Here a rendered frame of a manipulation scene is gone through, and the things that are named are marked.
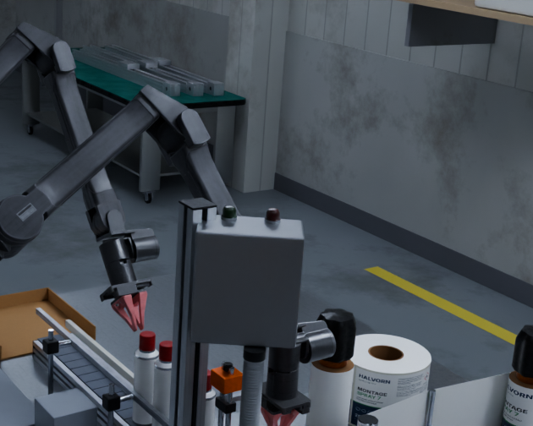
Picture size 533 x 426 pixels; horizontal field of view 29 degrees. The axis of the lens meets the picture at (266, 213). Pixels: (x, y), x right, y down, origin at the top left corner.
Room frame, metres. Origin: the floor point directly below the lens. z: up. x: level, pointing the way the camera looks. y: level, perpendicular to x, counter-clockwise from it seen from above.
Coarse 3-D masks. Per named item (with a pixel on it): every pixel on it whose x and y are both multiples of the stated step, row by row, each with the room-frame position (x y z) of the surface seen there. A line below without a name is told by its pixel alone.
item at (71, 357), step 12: (60, 336) 2.33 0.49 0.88; (60, 348) 2.26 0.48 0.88; (72, 348) 2.27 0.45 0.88; (60, 360) 2.20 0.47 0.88; (72, 360) 2.21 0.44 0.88; (84, 360) 2.21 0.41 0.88; (72, 372) 2.15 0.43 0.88; (84, 372) 2.15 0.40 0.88; (96, 372) 2.15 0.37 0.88; (96, 384) 2.09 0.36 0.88; (108, 384) 2.10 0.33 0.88; (120, 408) 1.99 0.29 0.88; (132, 408) 1.99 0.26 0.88
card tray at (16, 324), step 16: (48, 288) 2.66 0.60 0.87; (0, 304) 2.58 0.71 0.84; (16, 304) 2.61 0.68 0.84; (32, 304) 2.62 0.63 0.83; (48, 304) 2.63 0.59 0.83; (64, 304) 2.58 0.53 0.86; (0, 320) 2.50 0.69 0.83; (16, 320) 2.51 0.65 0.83; (32, 320) 2.52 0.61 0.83; (64, 320) 2.53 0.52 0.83; (80, 320) 2.49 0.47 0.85; (0, 336) 2.40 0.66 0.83; (16, 336) 2.41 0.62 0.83; (32, 336) 2.42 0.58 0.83; (0, 352) 2.28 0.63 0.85; (16, 352) 2.32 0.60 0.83; (32, 352) 2.33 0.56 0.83
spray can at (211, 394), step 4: (208, 372) 1.79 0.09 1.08; (208, 376) 1.77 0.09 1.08; (208, 380) 1.77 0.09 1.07; (208, 384) 1.77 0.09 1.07; (208, 388) 1.77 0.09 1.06; (208, 392) 1.77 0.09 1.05; (212, 392) 1.78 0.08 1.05; (208, 396) 1.77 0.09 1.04; (212, 396) 1.77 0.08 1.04; (208, 400) 1.76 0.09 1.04; (212, 400) 1.77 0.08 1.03; (208, 404) 1.76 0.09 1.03; (212, 404) 1.77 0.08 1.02; (208, 408) 1.76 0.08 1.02; (212, 408) 1.77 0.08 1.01; (208, 412) 1.76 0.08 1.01; (212, 412) 1.77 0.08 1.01; (208, 416) 1.77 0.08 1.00; (212, 416) 1.77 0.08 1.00; (208, 420) 1.77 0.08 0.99; (212, 420) 1.78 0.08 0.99; (208, 424) 1.77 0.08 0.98; (212, 424) 1.78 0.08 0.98
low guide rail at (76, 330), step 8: (72, 328) 2.32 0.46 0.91; (80, 336) 2.29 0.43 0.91; (88, 336) 2.27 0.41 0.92; (88, 344) 2.25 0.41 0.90; (96, 344) 2.23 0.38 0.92; (96, 352) 2.22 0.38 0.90; (104, 352) 2.19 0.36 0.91; (104, 360) 2.18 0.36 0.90; (112, 360) 2.15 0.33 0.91; (120, 368) 2.12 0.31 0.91; (128, 376) 2.09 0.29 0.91
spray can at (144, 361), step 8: (144, 336) 1.93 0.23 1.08; (152, 336) 1.93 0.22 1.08; (144, 344) 1.93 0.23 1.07; (152, 344) 1.93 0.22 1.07; (136, 352) 1.93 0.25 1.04; (144, 352) 1.93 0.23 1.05; (152, 352) 1.93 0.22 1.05; (136, 360) 1.93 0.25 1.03; (144, 360) 1.92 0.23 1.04; (152, 360) 1.92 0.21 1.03; (136, 368) 1.93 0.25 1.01; (144, 368) 1.92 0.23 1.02; (152, 368) 1.92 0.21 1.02; (136, 376) 1.93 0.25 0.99; (144, 376) 1.92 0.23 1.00; (152, 376) 1.92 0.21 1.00; (136, 384) 1.92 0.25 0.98; (144, 384) 1.92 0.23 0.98; (152, 384) 1.92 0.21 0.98; (144, 392) 1.92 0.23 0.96; (152, 392) 1.92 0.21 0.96; (152, 400) 1.93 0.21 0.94; (136, 408) 1.92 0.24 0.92; (136, 416) 1.92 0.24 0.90; (144, 416) 1.92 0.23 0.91; (136, 424) 1.92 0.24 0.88; (144, 424) 1.92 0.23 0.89
